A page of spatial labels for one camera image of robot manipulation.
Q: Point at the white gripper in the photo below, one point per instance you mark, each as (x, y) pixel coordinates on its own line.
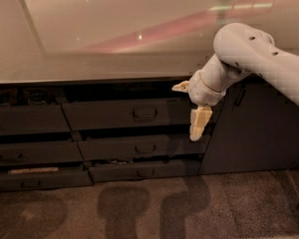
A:
(201, 91)

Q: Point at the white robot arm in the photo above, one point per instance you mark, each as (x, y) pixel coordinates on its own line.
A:
(239, 51)

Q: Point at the grey cabinet door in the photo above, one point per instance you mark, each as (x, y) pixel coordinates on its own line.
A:
(257, 129)

